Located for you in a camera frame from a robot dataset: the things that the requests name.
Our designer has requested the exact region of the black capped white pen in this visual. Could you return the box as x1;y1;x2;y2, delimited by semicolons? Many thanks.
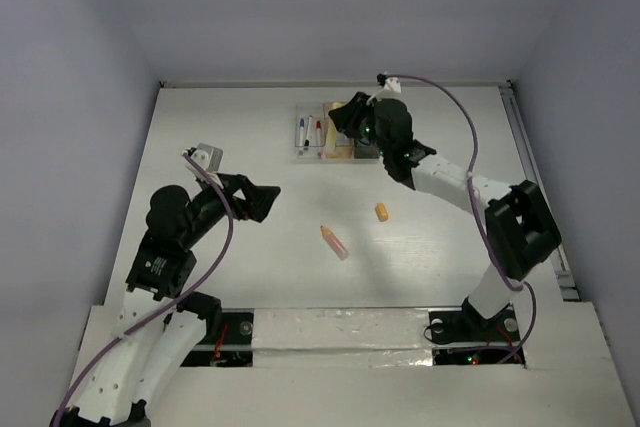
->
304;116;315;150

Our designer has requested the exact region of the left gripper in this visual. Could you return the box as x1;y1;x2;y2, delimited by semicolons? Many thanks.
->
182;168;280;245

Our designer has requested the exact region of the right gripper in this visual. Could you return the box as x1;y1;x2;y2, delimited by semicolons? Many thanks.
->
327;92;391;159

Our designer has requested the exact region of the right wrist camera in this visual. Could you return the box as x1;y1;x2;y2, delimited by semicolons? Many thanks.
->
366;73;402;105

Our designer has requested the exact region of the clear plastic container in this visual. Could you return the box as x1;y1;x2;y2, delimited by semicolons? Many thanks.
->
293;103;327;163

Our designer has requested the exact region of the orange highlighter cap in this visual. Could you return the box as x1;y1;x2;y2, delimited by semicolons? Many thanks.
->
375;203;389;222

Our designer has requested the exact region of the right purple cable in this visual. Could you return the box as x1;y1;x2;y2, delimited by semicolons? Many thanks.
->
379;75;539;366

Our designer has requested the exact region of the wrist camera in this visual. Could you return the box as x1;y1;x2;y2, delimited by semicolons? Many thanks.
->
366;73;402;105
182;143;223;183

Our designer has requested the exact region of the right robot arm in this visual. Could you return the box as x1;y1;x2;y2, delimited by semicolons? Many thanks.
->
328;92;562;339

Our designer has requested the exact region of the blue highlighter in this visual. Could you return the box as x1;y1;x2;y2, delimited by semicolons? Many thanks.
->
336;133;351;146

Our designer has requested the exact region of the orange pink highlighter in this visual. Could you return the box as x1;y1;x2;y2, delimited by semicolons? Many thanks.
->
320;226;349;261

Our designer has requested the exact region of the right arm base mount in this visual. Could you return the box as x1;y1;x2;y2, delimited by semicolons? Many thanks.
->
423;301;526;366

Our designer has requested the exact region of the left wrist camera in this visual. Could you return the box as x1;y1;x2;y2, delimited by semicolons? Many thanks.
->
182;143;223;183

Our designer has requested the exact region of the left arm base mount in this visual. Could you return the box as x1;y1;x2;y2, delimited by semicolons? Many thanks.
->
181;309;254;368

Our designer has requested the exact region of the dark grey plastic container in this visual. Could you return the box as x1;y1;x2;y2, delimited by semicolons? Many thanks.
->
353;140;380;160

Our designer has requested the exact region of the yellow highlighter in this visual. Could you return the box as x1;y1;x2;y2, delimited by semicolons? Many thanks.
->
324;102;343;159

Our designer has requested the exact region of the blue capped white pen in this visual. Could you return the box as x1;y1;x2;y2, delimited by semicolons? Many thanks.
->
296;118;306;147

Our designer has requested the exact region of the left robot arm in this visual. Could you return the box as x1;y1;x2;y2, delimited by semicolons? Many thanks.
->
51;174;281;426

